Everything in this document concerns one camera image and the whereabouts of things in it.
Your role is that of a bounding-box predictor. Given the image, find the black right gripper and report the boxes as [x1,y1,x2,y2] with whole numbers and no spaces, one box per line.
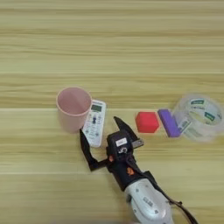
[79,115,153,193]

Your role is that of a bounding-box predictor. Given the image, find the white air conditioner remote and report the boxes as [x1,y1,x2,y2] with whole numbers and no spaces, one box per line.
[81,99,108,149]

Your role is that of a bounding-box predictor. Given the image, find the pink plastic cup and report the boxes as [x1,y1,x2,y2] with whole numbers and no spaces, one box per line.
[56,86,94,134]

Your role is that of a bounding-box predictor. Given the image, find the red cube block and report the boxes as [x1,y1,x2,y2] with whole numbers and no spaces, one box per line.
[135,111,161,134]

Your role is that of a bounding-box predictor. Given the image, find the purple rectangular block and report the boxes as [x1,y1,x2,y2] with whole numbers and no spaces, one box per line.
[157,108,182,138]

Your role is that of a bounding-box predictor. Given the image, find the clear packing tape roll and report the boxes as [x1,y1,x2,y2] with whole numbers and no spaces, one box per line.
[171,93,224,144]

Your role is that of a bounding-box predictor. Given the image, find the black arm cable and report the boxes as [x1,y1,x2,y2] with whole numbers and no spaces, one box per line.
[125,154,200,224]

